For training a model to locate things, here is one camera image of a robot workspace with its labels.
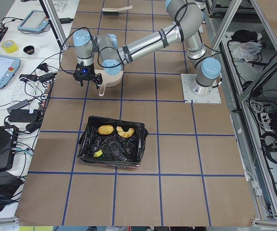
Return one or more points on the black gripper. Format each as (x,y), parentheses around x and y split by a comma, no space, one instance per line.
(89,70)

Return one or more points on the beige plastic dustpan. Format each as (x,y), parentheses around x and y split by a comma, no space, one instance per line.
(108,80)

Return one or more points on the brown potato-like lump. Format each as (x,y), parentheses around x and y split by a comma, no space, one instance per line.
(105,129)

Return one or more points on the beige hand brush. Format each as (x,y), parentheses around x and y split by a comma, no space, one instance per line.
(115,11)

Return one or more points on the yellow sponge piece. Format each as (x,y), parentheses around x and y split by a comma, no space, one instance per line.
(98,154)

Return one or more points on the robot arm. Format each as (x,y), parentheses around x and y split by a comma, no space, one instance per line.
(186,18)

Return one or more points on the black lined trash bin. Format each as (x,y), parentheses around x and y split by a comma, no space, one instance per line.
(117,151)

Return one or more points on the small black bowl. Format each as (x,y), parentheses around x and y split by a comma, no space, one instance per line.
(29,49)

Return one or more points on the black power adapter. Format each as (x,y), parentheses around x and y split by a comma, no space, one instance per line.
(24,115)

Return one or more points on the teach pendant far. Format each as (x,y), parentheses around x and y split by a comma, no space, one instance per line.
(35,22)

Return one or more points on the teach pendant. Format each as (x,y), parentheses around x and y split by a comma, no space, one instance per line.
(8,67)
(35,22)

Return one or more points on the yellow tape roll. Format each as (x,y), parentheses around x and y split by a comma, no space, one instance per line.
(9,46)

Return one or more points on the teach pendant near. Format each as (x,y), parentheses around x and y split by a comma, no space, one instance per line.
(8,67)

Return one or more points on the white crumpled cloth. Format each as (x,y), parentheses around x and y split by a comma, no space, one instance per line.
(247,51)

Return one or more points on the aluminium frame post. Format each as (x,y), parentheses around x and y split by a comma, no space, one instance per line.
(54,21)

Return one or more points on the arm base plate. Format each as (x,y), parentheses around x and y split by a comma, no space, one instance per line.
(194,93)

